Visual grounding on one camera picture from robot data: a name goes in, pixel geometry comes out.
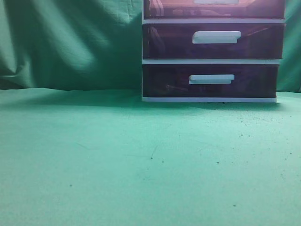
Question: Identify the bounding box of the green cloth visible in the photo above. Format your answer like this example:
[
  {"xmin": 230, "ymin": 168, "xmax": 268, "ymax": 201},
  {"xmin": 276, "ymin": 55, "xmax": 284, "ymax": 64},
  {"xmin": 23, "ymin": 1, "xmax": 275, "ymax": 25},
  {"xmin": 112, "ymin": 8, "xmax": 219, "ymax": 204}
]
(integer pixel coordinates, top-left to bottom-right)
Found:
[{"xmin": 0, "ymin": 0, "xmax": 301, "ymax": 226}]

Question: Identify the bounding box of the white drawer cabinet frame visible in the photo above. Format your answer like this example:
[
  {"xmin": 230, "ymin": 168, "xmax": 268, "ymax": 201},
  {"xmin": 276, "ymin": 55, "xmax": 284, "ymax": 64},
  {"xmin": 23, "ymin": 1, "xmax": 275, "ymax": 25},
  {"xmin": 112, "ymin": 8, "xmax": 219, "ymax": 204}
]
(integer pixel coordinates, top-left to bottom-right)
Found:
[{"xmin": 142, "ymin": 3, "xmax": 285, "ymax": 103}]

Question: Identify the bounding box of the purple drawer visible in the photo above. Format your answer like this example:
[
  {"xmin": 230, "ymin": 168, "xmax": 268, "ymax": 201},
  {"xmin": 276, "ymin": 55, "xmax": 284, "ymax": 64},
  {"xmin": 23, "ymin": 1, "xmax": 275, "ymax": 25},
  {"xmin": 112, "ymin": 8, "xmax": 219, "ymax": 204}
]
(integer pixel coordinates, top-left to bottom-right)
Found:
[
  {"xmin": 143, "ymin": 0, "xmax": 285, "ymax": 19},
  {"xmin": 143, "ymin": 23, "xmax": 285, "ymax": 60},
  {"xmin": 142, "ymin": 64, "xmax": 278, "ymax": 98}
]

